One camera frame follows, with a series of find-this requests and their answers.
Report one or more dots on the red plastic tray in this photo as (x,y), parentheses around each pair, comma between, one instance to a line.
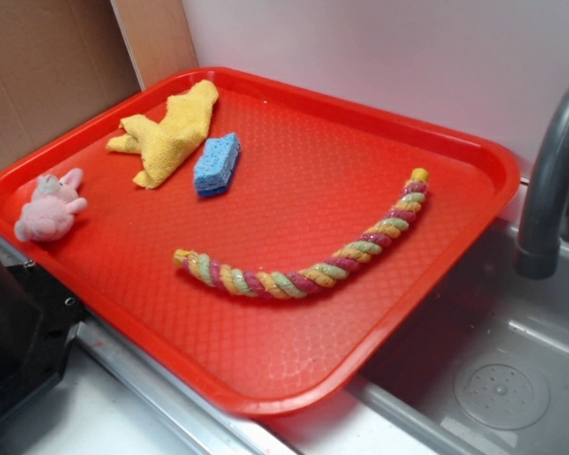
(313,173)

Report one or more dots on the blue sponge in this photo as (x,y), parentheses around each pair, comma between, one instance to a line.
(214,169)

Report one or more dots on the yellow cloth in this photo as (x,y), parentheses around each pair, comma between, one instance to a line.
(163,146)

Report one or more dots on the pink plush bunny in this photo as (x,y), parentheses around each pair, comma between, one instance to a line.
(52,209)

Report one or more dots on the grey sink basin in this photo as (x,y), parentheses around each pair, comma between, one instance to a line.
(480,367)

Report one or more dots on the grey faucet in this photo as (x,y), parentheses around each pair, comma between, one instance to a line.
(545,217)

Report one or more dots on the brown cardboard panel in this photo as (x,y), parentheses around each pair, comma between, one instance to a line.
(64,62)

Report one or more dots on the multicolour twisted rope toy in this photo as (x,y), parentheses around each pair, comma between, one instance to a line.
(336,268)

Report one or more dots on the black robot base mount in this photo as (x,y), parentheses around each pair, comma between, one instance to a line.
(38,321)

